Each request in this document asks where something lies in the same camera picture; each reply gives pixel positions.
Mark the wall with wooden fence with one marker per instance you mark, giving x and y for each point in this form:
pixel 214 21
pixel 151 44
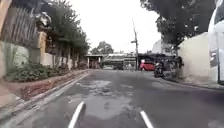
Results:
pixel 20 40

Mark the white truck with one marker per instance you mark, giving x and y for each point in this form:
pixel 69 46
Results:
pixel 218 40

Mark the pale wall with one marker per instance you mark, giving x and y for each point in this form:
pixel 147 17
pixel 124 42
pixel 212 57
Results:
pixel 195 56

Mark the robot's own part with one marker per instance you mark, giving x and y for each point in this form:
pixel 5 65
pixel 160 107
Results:
pixel 76 115
pixel 146 119

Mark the low building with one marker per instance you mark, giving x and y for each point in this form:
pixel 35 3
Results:
pixel 113 61

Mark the green bushes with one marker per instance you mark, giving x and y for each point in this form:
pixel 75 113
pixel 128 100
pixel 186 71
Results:
pixel 30 72

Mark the concrete pavement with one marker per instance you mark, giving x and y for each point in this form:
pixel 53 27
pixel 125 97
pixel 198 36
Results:
pixel 33 87
pixel 196 84

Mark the motorcycle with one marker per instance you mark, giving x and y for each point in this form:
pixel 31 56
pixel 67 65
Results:
pixel 158 70

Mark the large dark tree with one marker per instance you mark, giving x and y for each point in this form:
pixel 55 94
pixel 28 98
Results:
pixel 180 16

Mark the utility pole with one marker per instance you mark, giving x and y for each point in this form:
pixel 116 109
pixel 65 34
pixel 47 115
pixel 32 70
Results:
pixel 136 46

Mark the grey asphalt road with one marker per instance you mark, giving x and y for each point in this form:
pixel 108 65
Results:
pixel 133 90

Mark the red car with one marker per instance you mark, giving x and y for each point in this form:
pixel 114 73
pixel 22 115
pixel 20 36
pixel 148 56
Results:
pixel 147 66

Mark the concrete kerb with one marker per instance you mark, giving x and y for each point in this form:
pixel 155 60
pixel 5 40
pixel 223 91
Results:
pixel 43 100

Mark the row of trees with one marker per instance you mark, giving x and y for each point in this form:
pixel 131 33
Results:
pixel 66 30

